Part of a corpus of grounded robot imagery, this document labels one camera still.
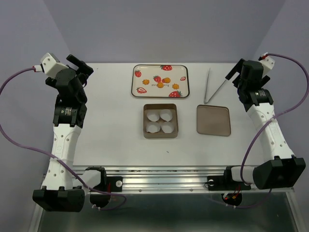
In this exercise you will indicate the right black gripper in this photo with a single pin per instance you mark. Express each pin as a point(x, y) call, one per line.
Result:
point(238, 67)

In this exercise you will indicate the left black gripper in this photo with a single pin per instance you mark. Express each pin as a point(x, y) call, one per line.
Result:
point(83, 68)

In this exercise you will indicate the metal tongs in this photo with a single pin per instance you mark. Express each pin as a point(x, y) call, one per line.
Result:
point(215, 80)

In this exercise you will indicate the brown tin lid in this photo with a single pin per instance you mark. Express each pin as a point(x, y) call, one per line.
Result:
point(213, 120)

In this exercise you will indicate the orange cookie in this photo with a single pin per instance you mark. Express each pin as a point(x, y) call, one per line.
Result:
point(166, 80)
point(175, 86)
point(146, 82)
point(160, 85)

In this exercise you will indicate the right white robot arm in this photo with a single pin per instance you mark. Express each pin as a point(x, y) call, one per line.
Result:
point(281, 168)

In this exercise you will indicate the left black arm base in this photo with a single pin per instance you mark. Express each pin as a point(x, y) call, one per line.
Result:
point(111, 183)

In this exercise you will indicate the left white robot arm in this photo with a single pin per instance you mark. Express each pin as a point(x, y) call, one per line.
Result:
point(61, 191)

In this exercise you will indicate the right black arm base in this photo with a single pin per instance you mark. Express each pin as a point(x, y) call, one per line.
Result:
point(224, 182)

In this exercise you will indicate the strawberry print tray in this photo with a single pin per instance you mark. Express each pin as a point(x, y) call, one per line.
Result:
point(178, 74)

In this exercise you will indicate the brown square tin box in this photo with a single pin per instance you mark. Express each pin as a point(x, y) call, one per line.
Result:
point(160, 134)

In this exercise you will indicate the white paper cup back-right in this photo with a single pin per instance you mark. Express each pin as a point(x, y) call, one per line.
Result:
point(166, 115)

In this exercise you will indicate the white paper cup back-left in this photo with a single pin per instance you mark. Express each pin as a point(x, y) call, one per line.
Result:
point(153, 115)

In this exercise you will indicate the white paper cup front-right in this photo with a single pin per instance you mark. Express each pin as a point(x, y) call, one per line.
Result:
point(167, 127)

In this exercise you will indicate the white paper cup front-left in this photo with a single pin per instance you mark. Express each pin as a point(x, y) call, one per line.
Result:
point(153, 127)

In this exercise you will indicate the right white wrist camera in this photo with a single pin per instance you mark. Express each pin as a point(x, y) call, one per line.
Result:
point(267, 62)

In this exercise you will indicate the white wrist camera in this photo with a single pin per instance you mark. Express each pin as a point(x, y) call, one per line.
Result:
point(51, 65)
point(267, 62)

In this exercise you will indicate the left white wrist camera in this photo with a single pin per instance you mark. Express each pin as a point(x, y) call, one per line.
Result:
point(51, 65)

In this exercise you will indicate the aluminium mounting rail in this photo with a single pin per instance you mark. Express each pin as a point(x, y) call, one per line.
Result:
point(164, 179)

